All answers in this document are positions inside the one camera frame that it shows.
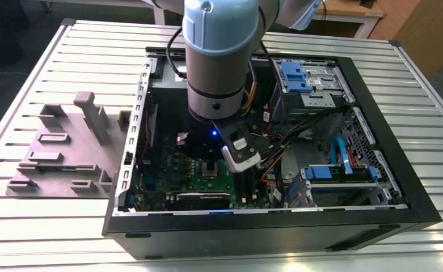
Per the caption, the blue plastic drive latch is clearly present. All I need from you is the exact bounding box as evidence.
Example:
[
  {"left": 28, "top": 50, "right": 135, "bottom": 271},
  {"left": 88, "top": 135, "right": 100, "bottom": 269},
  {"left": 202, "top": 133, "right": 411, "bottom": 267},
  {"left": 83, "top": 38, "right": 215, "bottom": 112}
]
[{"left": 280, "top": 61, "right": 315, "bottom": 93}]

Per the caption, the yellow wire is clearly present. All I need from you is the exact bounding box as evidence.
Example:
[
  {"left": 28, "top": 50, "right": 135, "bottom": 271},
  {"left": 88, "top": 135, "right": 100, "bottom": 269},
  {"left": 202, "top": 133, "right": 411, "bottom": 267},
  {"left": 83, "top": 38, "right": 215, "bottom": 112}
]
[{"left": 242, "top": 87, "right": 256, "bottom": 116}]

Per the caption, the metal disk bay cage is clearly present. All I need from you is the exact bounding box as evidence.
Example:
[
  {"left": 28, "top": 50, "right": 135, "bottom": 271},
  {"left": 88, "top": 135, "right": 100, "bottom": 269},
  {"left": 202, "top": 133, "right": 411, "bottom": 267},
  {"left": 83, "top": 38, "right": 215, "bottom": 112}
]
[{"left": 282, "top": 165, "right": 402, "bottom": 209}]

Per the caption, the blue data wire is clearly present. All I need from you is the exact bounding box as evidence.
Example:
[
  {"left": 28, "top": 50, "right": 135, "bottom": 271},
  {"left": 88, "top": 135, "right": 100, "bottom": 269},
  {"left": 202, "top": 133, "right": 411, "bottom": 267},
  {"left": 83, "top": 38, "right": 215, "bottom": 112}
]
[{"left": 330, "top": 137, "right": 354, "bottom": 175}]

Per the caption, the black cable bundle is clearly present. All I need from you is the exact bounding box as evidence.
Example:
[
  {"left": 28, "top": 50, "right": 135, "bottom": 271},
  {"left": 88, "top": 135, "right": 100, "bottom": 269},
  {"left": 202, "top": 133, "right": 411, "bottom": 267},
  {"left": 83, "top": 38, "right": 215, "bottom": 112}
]
[{"left": 260, "top": 107, "right": 346, "bottom": 171}]

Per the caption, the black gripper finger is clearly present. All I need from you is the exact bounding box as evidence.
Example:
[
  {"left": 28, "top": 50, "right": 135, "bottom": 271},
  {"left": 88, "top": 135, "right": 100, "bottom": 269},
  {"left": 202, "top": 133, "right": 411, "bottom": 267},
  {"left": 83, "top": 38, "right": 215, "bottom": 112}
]
[{"left": 175, "top": 131, "right": 207, "bottom": 171}]

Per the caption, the orange data wire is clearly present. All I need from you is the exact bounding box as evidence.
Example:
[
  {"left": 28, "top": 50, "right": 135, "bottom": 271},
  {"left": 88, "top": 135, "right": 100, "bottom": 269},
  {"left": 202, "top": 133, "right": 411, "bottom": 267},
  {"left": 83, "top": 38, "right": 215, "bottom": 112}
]
[{"left": 260, "top": 167, "right": 283, "bottom": 185}]

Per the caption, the wooden desk white frame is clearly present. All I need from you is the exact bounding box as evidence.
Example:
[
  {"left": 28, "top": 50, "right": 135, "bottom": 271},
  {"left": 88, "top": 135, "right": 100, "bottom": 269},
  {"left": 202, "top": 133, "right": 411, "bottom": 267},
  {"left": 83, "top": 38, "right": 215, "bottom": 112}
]
[{"left": 318, "top": 0, "right": 388, "bottom": 39}]

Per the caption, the green motherboard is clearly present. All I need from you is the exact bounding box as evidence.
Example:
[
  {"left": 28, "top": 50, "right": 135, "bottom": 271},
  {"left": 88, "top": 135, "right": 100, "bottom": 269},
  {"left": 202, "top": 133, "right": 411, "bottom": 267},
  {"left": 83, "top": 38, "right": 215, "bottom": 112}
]
[{"left": 139, "top": 135, "right": 274, "bottom": 212}]

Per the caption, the black PC case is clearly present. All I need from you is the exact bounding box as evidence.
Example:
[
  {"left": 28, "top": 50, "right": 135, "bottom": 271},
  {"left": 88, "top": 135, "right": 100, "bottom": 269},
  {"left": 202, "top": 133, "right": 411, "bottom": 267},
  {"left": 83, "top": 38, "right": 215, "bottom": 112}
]
[{"left": 102, "top": 46, "right": 443, "bottom": 260}]

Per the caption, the grey parts rack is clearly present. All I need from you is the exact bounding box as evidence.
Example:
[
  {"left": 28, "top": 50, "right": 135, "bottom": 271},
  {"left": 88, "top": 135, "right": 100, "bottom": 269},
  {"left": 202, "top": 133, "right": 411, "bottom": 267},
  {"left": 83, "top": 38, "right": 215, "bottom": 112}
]
[{"left": 4, "top": 91, "right": 131, "bottom": 199}]

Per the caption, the wooden cabinet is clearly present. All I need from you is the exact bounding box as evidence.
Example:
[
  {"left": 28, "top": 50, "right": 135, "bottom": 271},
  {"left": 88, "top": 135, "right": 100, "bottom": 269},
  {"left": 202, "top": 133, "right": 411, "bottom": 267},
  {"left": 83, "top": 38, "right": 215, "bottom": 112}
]
[{"left": 371, "top": 0, "right": 443, "bottom": 79}]

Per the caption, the grey power supply unit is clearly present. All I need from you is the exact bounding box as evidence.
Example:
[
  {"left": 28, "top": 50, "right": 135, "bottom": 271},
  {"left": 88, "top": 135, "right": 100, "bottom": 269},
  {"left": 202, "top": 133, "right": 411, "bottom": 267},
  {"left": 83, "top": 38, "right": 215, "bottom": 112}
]
[{"left": 151, "top": 61, "right": 192, "bottom": 134}]

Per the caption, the black graphics card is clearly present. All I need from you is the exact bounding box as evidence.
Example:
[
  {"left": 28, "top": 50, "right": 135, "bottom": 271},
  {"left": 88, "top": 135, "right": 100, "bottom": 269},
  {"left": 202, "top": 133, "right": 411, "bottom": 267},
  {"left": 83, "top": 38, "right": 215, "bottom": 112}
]
[{"left": 166, "top": 191, "right": 232, "bottom": 210}]

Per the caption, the metal optical drive cage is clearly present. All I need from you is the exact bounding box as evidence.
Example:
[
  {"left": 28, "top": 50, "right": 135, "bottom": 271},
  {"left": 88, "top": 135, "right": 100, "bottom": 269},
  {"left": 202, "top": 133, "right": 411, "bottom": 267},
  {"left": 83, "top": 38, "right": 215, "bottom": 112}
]
[{"left": 272, "top": 59, "right": 355, "bottom": 122}]

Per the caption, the hard disk in blue carrier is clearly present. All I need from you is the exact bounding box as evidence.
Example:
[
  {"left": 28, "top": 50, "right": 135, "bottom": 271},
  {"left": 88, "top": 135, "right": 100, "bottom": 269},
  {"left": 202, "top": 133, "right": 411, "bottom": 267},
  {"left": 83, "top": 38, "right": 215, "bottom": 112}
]
[{"left": 300, "top": 164, "right": 379, "bottom": 185}]

